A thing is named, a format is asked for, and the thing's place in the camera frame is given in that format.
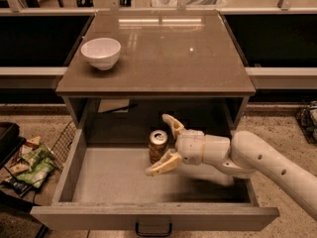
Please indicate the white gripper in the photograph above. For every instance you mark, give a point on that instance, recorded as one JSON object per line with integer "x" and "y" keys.
{"x": 189, "y": 144}

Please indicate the orange soda can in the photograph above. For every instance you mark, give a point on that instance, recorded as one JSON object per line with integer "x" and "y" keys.
{"x": 157, "y": 145}

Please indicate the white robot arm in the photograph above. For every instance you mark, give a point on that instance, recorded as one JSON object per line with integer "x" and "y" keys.
{"x": 240, "y": 156}

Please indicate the grey cabinet with glossy top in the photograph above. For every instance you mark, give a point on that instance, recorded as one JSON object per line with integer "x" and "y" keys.
{"x": 164, "y": 54}

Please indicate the open grey top drawer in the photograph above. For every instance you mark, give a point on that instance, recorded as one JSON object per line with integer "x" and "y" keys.
{"x": 103, "y": 188}

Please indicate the white ceramic bowl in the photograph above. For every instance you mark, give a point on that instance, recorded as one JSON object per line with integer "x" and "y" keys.
{"x": 101, "y": 53}

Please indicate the green snack bag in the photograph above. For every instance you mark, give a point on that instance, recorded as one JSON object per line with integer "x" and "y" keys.
{"x": 40, "y": 165}

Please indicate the tan chip bag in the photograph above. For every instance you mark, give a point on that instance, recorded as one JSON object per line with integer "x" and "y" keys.
{"x": 34, "y": 142}

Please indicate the dark snack packet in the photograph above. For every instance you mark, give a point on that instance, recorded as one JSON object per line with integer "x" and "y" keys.
{"x": 19, "y": 186}

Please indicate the black tray left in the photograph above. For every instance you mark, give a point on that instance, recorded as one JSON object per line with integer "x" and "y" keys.
{"x": 10, "y": 141}

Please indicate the black drawer handle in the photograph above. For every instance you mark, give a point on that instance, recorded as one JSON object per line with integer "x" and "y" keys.
{"x": 153, "y": 231}

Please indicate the black wire basket left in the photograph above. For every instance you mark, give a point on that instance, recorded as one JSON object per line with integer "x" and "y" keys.
{"x": 62, "y": 146}

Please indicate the black wire basket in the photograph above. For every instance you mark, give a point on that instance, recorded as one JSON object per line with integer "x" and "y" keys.
{"x": 307, "y": 120}
{"x": 62, "y": 146}

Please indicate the black wire basket right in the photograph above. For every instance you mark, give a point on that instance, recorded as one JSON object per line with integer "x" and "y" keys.
{"x": 307, "y": 120}

